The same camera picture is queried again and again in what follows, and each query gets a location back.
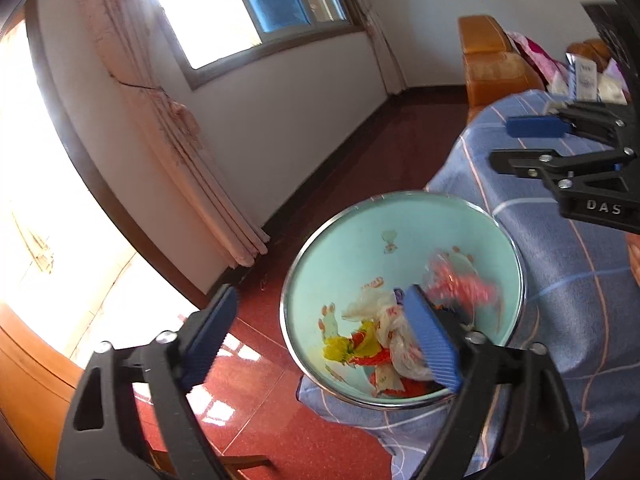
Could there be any sliding glass window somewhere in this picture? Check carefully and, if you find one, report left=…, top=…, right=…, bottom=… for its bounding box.
left=142, top=0, right=366, bottom=92

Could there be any yellow wrapper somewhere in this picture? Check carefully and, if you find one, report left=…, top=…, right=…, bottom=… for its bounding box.
left=322, top=322, right=383, bottom=365

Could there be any dark wooden door frame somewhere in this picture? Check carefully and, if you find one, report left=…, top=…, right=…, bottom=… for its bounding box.
left=22, top=0, right=241, bottom=311

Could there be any orange leather armchair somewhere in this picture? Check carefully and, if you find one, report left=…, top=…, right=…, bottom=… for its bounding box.
left=457, top=15, right=546, bottom=123

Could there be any white printed packet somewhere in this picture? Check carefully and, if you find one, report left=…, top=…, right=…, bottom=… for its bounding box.
left=370, top=360, right=406, bottom=396

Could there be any brown leather sofa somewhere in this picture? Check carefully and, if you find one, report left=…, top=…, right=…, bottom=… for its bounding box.
left=570, top=37, right=618, bottom=68

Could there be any wooden door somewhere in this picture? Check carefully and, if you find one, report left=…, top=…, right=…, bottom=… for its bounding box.
left=0, top=305, right=86, bottom=480

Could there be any pink floral pillow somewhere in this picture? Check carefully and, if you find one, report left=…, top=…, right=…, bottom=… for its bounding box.
left=505, top=30, right=563, bottom=93

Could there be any blue plaid tablecloth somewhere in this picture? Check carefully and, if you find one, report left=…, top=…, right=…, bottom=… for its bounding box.
left=297, top=89, right=640, bottom=480

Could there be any teal cartoon print bin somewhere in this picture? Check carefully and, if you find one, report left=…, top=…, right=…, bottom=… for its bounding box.
left=280, top=191, right=526, bottom=408

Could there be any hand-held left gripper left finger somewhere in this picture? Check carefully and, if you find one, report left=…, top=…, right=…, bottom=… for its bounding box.
left=54, top=284, right=240, bottom=480

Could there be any short pink curtain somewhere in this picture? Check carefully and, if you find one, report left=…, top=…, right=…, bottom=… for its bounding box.
left=332, top=0, right=406, bottom=96

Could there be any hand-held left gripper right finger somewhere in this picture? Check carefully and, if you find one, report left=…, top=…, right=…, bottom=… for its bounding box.
left=395, top=285, right=586, bottom=480

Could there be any long pink curtain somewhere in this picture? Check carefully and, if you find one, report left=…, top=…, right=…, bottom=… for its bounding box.
left=75, top=0, right=271, bottom=268

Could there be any white tall carton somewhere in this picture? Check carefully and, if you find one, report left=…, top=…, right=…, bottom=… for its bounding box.
left=565, top=52, right=601, bottom=103

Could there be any red foam net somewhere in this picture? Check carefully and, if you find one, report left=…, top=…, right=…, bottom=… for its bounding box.
left=425, top=252, right=501, bottom=311

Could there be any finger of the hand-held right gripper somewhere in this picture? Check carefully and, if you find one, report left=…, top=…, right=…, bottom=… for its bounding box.
left=489, top=147, right=636, bottom=181
left=506, top=102, right=633, bottom=146

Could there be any red wrapper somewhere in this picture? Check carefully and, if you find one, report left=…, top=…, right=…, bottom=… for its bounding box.
left=350, top=350, right=396, bottom=367

